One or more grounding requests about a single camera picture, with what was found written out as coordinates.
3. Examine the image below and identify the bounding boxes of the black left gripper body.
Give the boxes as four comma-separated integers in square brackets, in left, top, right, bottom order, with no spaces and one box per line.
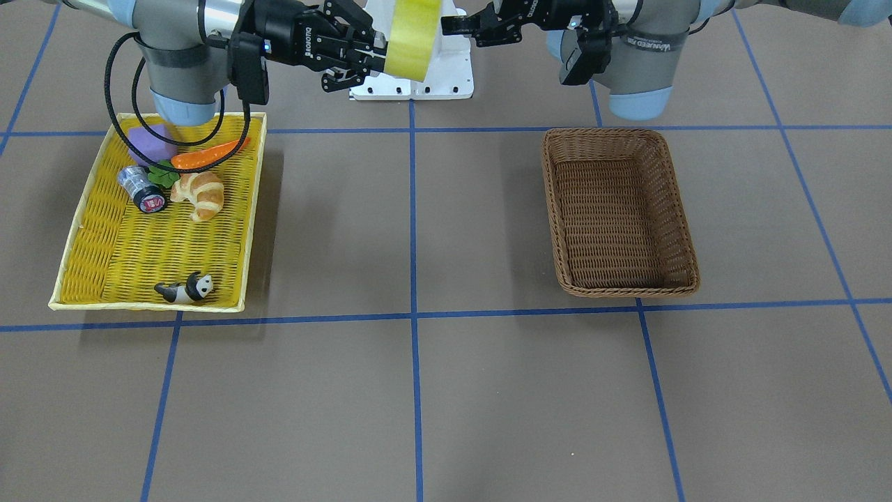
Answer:
[516,1,617,33]

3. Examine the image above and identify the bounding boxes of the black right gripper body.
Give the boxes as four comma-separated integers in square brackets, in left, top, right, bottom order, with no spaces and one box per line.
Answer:
[241,1,347,70]

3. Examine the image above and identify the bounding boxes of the yellow tape roll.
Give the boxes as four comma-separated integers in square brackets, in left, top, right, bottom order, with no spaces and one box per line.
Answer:
[383,1,442,82]

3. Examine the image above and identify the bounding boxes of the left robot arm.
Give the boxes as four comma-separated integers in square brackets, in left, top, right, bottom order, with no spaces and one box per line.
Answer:
[440,1,754,121]

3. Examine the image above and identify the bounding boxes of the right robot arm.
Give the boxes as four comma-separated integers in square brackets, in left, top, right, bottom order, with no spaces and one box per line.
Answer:
[65,1,387,126]

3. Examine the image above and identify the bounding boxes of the brown wicker basket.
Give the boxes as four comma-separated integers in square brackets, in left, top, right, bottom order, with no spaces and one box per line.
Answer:
[541,128,701,298]

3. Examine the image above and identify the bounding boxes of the yellow woven basket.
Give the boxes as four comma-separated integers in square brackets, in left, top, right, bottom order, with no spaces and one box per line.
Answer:
[48,112,267,312]

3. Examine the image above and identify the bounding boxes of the orange toy carrot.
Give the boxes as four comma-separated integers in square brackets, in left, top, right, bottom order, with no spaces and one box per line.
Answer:
[170,137,251,174]

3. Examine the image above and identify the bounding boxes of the toy croissant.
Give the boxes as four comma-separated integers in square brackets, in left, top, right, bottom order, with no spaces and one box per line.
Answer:
[169,171,225,222]

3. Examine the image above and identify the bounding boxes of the purple foam cube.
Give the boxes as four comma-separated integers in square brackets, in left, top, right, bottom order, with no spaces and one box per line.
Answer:
[125,123,178,166]

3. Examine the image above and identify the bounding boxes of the green toy leaf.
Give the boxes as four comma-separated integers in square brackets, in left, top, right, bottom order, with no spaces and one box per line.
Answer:
[146,160,180,190]

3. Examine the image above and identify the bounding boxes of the small can with red lid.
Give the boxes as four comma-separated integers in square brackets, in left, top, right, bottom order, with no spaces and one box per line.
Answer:
[116,165,168,214]

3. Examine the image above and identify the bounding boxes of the toy panda figure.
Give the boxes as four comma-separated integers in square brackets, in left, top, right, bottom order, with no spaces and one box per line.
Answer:
[153,271,214,305]

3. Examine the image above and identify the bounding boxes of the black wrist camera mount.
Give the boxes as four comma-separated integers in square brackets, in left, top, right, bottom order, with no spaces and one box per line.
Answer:
[560,26,614,86]

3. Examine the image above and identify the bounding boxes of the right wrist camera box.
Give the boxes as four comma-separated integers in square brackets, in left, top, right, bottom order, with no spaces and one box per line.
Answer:
[229,32,270,105]

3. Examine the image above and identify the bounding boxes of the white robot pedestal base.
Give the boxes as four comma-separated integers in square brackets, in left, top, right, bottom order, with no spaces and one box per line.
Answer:
[348,1,475,101]

